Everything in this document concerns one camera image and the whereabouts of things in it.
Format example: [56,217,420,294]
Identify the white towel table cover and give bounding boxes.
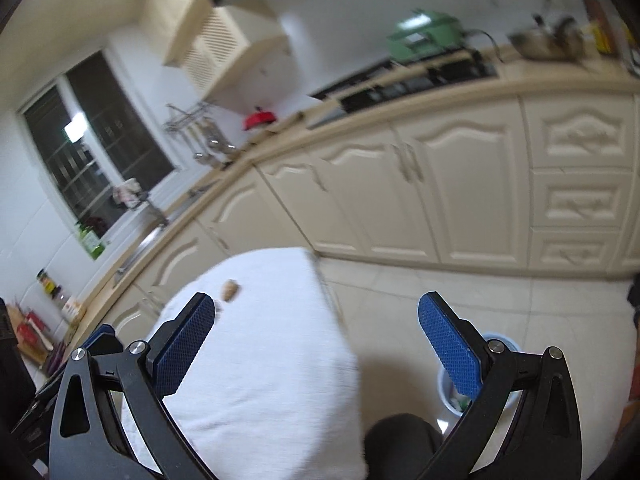
[120,247,371,480]

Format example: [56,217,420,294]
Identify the hanging metal ladle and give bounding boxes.
[190,122,208,165]
[212,119,237,155]

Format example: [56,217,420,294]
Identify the green electric cooker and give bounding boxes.
[386,7,468,60]

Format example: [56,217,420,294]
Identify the red pot lid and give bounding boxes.
[243,106,277,131]

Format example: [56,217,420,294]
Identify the black power cable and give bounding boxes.
[465,30,505,63]

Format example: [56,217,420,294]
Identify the cloth draped on faucet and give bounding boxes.
[112,178,143,209]

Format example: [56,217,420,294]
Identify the white bin with blue rim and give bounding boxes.
[437,332,521,418]

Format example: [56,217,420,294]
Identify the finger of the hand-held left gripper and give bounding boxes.
[80,324,116,350]
[91,332,125,362]

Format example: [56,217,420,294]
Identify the green dish soap bottle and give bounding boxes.
[76,220,107,261]

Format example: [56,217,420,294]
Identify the clear jar with white lid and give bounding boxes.
[56,290,83,323]

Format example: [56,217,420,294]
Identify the dark kitchen window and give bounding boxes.
[17,49,178,241]

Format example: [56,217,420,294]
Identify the black gas stove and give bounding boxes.
[310,50,501,115]

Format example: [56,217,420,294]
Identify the steel kitchen sink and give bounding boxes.
[114,182,221,286]

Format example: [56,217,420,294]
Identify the person's leg in dark trousers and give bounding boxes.
[364,412,446,480]

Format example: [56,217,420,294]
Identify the metal kitchen faucet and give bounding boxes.
[140,192,171,228]

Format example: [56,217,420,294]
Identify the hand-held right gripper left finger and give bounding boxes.
[49,291,221,480]

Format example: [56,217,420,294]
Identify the wooden cutting board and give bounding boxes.
[5,305,31,356]

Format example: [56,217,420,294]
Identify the yellow label condiment bottle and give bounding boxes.
[36,269,60,295]

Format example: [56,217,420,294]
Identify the cream wall cupboard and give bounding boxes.
[162,0,293,100]

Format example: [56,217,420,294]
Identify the purple tray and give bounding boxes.
[42,342,68,376]

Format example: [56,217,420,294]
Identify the metal wall utensil rack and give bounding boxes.
[162,101,213,133]

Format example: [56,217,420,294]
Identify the utensil holder with red utensils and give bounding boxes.
[15,310,56,361]

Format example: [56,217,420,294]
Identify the cream kitchen base cabinets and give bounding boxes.
[65,50,640,351]

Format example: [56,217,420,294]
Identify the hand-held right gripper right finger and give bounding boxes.
[412,291,583,480]

